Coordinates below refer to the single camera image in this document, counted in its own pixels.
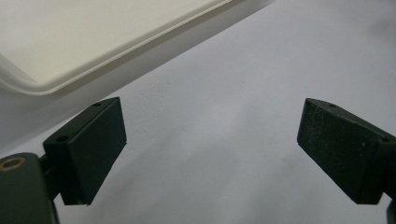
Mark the white plastic tray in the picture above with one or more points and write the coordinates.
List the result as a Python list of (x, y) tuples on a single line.
[(93, 34)]

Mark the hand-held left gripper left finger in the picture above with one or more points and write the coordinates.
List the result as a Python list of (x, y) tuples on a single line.
[(88, 152)]

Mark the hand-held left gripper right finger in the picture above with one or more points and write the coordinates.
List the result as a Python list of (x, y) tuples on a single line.
[(342, 149)]

